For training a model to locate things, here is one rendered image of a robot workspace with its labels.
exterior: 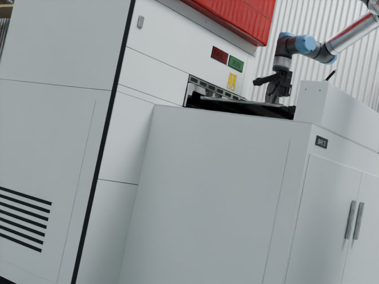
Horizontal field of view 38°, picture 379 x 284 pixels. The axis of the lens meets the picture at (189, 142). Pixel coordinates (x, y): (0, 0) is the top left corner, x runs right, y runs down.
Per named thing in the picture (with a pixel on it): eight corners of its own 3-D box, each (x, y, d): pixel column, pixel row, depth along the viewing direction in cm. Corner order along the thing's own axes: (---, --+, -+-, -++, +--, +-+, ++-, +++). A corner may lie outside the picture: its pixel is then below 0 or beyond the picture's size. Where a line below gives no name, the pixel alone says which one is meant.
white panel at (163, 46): (111, 90, 187) (135, -24, 189) (236, 132, 252) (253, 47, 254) (118, 91, 185) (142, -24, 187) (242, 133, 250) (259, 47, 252)
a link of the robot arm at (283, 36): (287, 29, 232) (274, 32, 239) (282, 55, 231) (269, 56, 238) (301, 35, 236) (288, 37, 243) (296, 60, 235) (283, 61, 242)
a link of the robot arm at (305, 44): (325, 39, 228) (307, 41, 237) (304, 30, 222) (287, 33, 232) (321, 57, 227) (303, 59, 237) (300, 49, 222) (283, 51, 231)
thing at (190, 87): (182, 106, 215) (186, 82, 216) (240, 126, 250) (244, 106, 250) (185, 106, 214) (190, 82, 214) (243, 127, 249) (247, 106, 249)
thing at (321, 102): (292, 122, 174) (300, 79, 175) (353, 149, 218) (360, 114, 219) (320, 125, 168) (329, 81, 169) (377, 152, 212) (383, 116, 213)
